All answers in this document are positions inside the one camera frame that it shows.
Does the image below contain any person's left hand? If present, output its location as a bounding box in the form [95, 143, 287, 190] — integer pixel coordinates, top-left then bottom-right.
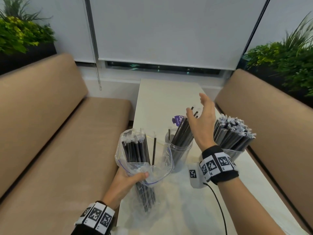
[102, 167, 149, 210]

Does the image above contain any person's right hand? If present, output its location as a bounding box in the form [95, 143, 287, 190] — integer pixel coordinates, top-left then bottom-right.
[186, 93, 217, 151]

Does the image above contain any clear plastic zip bag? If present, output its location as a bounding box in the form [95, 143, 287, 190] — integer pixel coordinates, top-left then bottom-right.
[115, 128, 175, 218]

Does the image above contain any person's right forearm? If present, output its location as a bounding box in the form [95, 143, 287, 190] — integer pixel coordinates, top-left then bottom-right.
[217, 177, 286, 235]

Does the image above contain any bundle of wrapped black straws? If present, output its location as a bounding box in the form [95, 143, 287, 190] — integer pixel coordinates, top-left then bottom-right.
[121, 131, 157, 213]

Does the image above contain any single black straw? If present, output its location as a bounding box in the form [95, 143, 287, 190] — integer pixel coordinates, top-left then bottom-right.
[152, 137, 157, 167]

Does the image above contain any clear plastic cup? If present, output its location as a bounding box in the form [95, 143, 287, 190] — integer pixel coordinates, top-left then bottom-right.
[165, 131, 194, 173]
[222, 148, 245, 162]

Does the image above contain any bunch of paper-wrapped black straws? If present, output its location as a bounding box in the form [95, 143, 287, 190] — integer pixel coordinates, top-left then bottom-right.
[213, 114, 257, 152]

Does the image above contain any black marker wristband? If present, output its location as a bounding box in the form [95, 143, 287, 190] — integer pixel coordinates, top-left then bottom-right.
[199, 145, 239, 186]
[71, 201, 115, 235]

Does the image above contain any beige sofa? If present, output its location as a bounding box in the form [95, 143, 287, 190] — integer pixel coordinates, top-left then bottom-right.
[214, 69, 313, 234]
[0, 52, 133, 235]

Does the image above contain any black planter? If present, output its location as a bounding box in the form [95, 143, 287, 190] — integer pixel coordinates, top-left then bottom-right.
[0, 42, 57, 76]
[238, 55, 313, 108]

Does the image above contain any wide white roller blind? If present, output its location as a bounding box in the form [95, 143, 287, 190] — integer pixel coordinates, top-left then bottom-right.
[89, 0, 268, 71]

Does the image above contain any green plant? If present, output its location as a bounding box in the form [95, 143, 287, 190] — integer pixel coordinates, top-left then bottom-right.
[244, 12, 313, 96]
[0, 0, 57, 55]

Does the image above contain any narrow white roller blind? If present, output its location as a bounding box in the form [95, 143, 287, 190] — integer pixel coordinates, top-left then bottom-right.
[37, 0, 96, 64]
[246, 0, 313, 51]

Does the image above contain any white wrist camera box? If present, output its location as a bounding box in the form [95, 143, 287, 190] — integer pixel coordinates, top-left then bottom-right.
[187, 162, 208, 189]

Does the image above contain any black cable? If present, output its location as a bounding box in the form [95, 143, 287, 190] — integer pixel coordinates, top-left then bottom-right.
[204, 182, 228, 235]

